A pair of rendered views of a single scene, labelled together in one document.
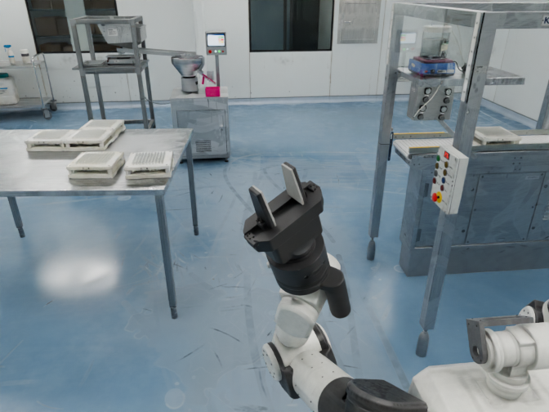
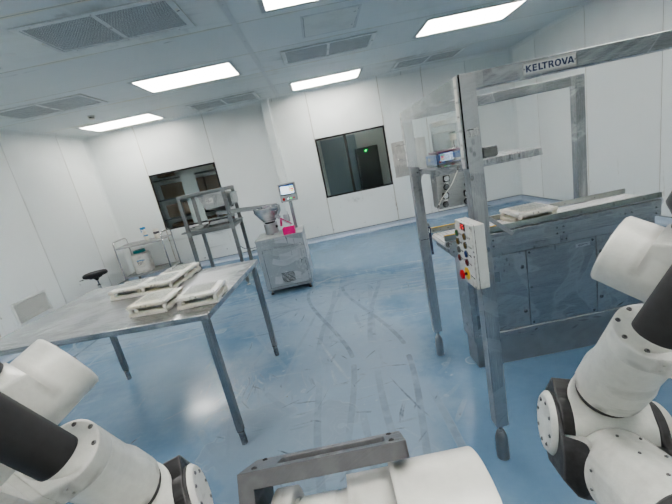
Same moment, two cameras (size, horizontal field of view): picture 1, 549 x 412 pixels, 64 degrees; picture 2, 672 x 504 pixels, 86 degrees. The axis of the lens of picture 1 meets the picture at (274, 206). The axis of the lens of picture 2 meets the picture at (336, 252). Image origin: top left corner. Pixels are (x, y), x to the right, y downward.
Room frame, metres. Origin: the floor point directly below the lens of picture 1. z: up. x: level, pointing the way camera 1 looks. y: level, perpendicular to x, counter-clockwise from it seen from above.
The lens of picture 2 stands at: (0.36, -0.39, 1.55)
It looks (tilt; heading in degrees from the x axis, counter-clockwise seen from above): 14 degrees down; 7
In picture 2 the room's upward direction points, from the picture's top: 12 degrees counter-clockwise
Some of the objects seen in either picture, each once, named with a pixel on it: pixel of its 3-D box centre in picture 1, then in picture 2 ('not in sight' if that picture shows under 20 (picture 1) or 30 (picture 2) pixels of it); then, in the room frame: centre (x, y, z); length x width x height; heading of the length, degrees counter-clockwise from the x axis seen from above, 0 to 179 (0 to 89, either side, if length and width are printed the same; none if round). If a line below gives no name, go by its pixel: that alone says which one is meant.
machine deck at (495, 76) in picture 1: (456, 75); (474, 162); (2.69, -1.08, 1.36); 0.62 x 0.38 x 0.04; 96
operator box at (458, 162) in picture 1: (448, 179); (472, 252); (1.79, -0.77, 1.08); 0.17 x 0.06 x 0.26; 6
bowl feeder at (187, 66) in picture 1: (194, 73); (274, 219); (5.10, 0.89, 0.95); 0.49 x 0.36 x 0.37; 96
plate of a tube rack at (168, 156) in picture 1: (149, 160); (201, 290); (2.38, 0.71, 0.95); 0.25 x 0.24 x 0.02; 7
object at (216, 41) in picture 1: (216, 60); (291, 205); (5.22, 0.65, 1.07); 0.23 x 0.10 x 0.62; 96
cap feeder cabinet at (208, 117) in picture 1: (202, 124); (286, 259); (5.05, 0.84, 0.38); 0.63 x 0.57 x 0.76; 96
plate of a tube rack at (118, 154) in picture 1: (95, 160); (156, 298); (2.38, 1.02, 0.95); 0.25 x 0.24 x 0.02; 1
